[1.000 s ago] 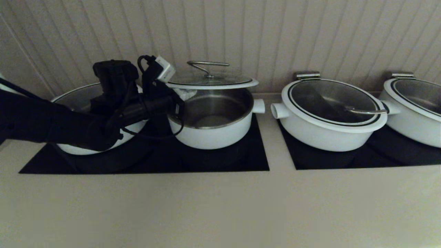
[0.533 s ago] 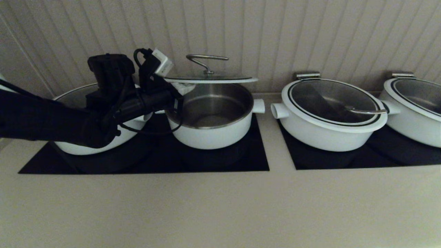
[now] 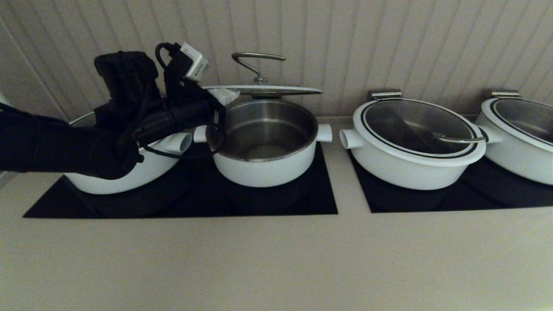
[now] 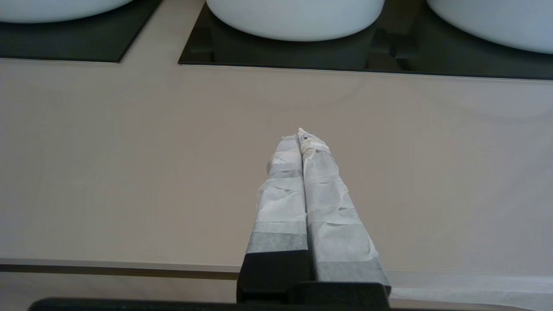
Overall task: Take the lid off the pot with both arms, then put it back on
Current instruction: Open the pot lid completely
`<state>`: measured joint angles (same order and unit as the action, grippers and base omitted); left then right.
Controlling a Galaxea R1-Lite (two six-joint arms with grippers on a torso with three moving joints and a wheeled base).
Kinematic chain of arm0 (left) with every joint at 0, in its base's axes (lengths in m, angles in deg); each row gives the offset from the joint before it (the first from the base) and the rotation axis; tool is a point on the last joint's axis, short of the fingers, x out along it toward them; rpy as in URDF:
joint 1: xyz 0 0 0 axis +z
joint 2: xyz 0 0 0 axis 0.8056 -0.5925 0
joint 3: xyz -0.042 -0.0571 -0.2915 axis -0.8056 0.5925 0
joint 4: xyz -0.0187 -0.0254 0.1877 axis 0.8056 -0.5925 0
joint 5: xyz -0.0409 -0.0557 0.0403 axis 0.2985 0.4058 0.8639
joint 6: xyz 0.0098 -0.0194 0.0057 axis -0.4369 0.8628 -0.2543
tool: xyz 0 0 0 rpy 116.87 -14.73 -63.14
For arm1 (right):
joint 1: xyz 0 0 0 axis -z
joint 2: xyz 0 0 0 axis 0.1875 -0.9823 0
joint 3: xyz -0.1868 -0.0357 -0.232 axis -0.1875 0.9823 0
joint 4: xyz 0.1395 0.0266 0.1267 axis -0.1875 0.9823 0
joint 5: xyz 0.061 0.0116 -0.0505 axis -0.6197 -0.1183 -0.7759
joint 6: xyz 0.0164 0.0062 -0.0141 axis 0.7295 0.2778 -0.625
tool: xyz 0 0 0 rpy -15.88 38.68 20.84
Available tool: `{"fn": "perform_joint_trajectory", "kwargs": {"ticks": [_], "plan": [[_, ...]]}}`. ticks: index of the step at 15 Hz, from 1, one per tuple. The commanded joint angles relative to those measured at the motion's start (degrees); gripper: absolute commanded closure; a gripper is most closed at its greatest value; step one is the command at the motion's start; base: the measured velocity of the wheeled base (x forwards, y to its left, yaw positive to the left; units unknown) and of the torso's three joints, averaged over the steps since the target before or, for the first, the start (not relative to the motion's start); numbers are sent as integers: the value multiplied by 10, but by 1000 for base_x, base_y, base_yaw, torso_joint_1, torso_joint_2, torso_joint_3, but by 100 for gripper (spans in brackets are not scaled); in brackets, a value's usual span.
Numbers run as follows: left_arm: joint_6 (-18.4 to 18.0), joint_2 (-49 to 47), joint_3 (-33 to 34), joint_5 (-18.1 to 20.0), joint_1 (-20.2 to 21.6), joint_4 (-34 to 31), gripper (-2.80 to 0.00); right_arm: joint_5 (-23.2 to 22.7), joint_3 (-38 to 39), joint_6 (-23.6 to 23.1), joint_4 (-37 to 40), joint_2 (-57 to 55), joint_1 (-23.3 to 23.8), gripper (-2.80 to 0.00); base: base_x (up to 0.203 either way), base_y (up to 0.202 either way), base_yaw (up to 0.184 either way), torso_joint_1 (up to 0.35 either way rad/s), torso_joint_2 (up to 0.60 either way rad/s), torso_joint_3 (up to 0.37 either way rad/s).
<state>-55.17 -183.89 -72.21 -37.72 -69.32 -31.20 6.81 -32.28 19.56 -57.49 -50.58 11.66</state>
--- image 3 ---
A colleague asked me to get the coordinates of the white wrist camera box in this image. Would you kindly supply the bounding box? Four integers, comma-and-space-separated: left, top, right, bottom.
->
179, 42, 210, 83

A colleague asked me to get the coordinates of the black glass cooktop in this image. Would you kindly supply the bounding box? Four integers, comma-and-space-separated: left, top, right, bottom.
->
22, 143, 338, 219
348, 151, 553, 213

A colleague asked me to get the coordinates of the small white pot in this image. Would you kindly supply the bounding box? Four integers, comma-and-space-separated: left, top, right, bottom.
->
193, 98, 333, 188

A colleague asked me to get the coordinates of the black camera cable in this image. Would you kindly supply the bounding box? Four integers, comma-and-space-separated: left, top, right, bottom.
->
143, 42, 226, 159

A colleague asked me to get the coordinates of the large white pot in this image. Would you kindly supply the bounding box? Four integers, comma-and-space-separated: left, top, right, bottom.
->
475, 125, 553, 186
339, 129, 484, 191
65, 132, 194, 195

